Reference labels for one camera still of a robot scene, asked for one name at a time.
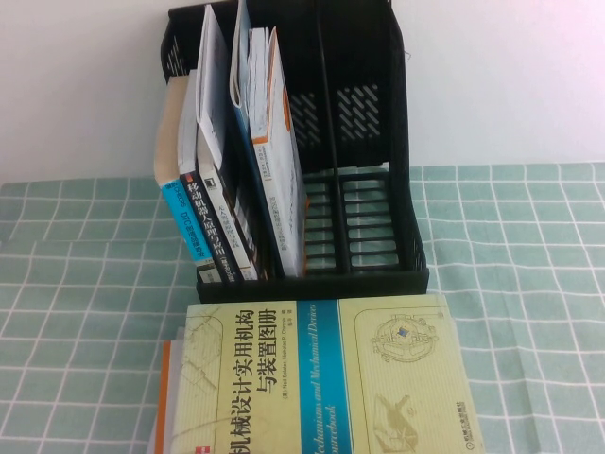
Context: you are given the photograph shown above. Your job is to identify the cyan spine book, beige pages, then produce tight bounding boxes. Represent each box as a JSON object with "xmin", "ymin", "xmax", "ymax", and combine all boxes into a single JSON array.
[{"xmin": 153, "ymin": 75, "xmax": 214, "ymax": 263}]

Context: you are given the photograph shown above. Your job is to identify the white book with orange stripe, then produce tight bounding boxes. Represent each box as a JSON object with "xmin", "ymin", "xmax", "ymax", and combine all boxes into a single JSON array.
[{"xmin": 246, "ymin": 26, "xmax": 311, "ymax": 278}]

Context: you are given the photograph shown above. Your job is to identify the thin white paper booklet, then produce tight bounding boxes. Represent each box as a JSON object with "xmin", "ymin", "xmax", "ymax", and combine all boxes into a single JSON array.
[{"xmin": 196, "ymin": 3, "xmax": 233, "ymax": 165}]

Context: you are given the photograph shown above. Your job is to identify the white orange ROS robot book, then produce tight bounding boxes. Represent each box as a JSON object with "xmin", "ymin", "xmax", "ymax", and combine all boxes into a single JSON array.
[{"xmin": 155, "ymin": 340, "xmax": 190, "ymax": 454}]

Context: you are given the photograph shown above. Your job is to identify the white brochure with logos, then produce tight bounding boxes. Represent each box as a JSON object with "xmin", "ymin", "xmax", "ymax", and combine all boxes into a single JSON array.
[{"xmin": 146, "ymin": 324, "xmax": 189, "ymax": 454}]

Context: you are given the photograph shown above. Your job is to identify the black plastic book holder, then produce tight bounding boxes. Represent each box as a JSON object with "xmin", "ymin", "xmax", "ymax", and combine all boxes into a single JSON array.
[{"xmin": 158, "ymin": 0, "xmax": 430, "ymax": 305}]

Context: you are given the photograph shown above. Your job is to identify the green checked tablecloth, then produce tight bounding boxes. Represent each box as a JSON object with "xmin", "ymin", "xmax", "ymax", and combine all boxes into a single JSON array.
[{"xmin": 0, "ymin": 163, "xmax": 605, "ymax": 454}]

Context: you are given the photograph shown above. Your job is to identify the black and white spine book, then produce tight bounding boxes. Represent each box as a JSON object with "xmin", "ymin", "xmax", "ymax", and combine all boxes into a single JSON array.
[{"xmin": 196, "ymin": 131, "xmax": 261, "ymax": 281}]

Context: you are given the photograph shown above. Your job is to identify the thin blue cover booklet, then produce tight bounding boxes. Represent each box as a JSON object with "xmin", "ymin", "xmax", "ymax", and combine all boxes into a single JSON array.
[{"xmin": 229, "ymin": 0, "xmax": 287, "ymax": 278}]

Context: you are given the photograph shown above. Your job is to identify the yellow book with blue spine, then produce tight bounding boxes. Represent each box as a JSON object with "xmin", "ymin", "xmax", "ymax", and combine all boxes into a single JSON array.
[{"xmin": 181, "ymin": 292, "xmax": 488, "ymax": 454}]

